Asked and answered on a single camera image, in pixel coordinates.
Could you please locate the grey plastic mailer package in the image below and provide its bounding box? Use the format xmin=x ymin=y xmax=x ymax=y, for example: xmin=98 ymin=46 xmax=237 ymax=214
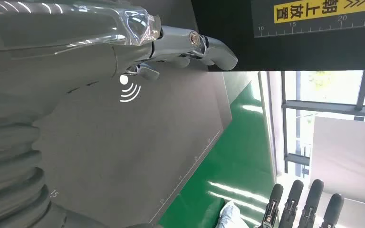
xmin=217 ymin=201 xmax=250 ymax=228

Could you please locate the black inbound scanner machine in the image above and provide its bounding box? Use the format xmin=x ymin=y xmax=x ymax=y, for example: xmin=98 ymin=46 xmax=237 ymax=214
xmin=33 ymin=0 xmax=365 ymax=228

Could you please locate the yellow warning label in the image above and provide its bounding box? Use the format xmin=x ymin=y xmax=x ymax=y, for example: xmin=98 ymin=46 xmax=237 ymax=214
xmin=274 ymin=0 xmax=365 ymax=24

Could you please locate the grey window frame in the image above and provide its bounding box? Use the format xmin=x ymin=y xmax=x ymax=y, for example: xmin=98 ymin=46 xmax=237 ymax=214
xmin=280 ymin=70 xmax=365 ymax=179

